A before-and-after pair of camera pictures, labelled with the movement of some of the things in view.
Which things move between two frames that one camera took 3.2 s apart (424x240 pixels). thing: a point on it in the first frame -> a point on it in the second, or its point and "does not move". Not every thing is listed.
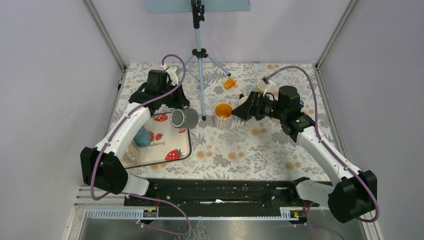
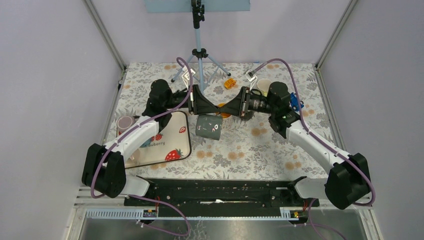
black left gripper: x=181 y=100 -> x=197 y=103
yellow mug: x=266 y=85 does not move
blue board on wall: x=156 y=6 does not move
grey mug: x=184 y=118 -> x=209 y=126
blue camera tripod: x=198 y=15 does not move
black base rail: x=237 y=197 does not move
